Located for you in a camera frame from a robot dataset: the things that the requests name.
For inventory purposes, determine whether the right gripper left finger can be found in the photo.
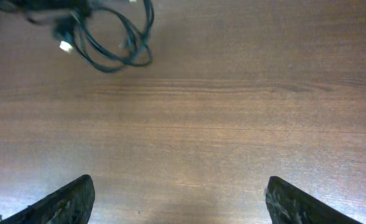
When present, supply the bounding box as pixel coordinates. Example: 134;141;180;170
0;174;95;224

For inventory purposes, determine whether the black usb cable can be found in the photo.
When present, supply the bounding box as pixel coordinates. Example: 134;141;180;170
24;0;152;68
76;0;155;74
52;9;109;63

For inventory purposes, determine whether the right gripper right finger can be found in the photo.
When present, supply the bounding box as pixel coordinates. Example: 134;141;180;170
265;176;360;224

